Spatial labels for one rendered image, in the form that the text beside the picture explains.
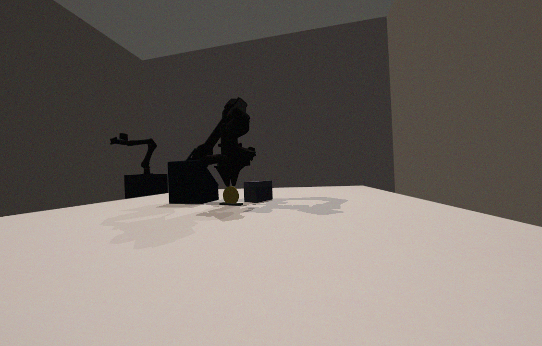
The gold coin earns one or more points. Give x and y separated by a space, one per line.
230 195

